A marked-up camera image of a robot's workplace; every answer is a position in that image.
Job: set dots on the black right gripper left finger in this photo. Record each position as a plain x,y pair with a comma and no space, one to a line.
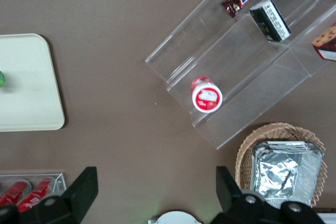
81,192

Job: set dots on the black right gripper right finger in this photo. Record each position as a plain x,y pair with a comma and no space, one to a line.
228,200

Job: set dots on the green gum bottle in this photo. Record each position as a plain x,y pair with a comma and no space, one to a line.
2,79

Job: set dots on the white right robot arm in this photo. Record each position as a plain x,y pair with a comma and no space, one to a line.
176,217

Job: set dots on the aluminium foil tray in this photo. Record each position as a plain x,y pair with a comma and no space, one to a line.
281,174

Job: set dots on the red gum bottle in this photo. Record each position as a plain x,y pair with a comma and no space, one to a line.
207,98

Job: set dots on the beige plastic tray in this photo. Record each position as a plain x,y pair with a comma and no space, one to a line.
29,85

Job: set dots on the clear acrylic bottle rack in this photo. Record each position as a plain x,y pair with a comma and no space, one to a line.
59,182

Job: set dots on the light tan wicker basket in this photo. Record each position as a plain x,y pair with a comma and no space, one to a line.
244,153

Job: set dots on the white plastic bin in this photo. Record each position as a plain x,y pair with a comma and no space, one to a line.
328,218

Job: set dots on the clear acrylic stepped display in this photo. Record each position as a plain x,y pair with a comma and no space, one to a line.
236,77

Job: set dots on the small black box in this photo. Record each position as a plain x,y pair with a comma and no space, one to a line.
270,20

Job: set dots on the red cookie box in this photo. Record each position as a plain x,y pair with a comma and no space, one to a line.
326,43

